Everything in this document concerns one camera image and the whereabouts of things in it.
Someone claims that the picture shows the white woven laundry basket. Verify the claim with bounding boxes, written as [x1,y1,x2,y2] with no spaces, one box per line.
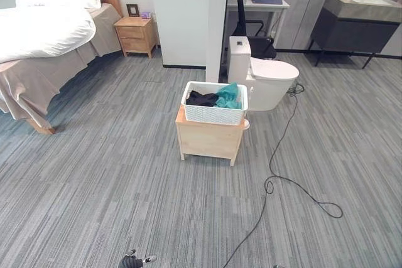
[180,81,249,126]

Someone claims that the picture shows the black office chair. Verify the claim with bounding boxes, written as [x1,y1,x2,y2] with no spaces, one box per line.
[231,0,278,60]

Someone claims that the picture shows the wooden nightstand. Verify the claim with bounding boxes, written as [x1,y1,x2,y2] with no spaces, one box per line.
[114,16,157,59]

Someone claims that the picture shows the white desk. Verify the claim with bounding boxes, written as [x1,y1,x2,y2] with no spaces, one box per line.
[226,0,291,48]

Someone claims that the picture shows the dark vanity cabinet with sink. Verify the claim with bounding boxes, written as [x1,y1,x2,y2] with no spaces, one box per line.
[308,0,402,70]

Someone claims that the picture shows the light wooden stool cabinet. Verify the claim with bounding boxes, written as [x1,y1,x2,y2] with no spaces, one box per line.
[175,105,245,167]

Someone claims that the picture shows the black floor cable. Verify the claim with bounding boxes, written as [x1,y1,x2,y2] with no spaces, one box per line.
[222,83,344,268]

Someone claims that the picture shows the white toilet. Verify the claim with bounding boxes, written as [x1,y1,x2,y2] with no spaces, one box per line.
[227,36,300,112]

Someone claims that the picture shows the teal garment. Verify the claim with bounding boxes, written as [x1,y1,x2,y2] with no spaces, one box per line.
[214,82,244,110]

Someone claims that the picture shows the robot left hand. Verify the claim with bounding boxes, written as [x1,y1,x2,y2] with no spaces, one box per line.
[118,249,158,268]

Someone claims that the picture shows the black garment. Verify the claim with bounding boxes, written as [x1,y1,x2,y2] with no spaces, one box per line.
[185,90,220,108]

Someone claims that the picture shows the white duvet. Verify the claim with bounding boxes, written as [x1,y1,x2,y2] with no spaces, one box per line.
[0,6,97,64]

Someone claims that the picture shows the bed with beige skirt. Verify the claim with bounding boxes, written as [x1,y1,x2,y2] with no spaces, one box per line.
[0,3,122,135]

